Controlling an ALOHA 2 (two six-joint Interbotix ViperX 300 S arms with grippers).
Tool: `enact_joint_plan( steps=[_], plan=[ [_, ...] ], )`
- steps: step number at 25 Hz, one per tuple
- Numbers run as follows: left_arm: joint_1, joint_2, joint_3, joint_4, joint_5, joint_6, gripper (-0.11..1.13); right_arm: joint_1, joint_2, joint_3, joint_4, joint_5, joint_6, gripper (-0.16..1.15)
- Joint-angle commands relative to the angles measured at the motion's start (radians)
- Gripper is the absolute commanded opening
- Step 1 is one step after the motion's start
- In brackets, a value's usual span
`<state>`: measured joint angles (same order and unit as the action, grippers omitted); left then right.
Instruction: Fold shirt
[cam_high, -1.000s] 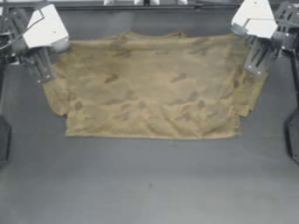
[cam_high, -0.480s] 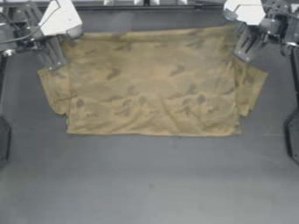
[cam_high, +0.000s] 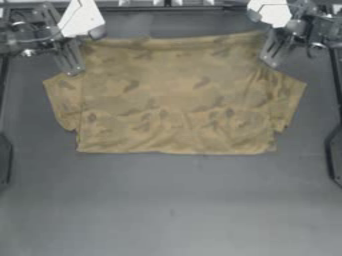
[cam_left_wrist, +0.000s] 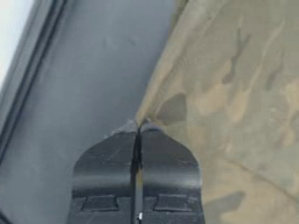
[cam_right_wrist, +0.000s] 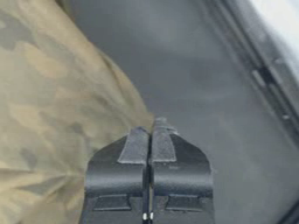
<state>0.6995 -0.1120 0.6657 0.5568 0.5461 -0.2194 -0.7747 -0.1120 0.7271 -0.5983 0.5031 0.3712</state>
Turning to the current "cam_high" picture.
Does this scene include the tan camouflage T-shirt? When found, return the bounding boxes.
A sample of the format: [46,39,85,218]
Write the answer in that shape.
[42,30,307,156]

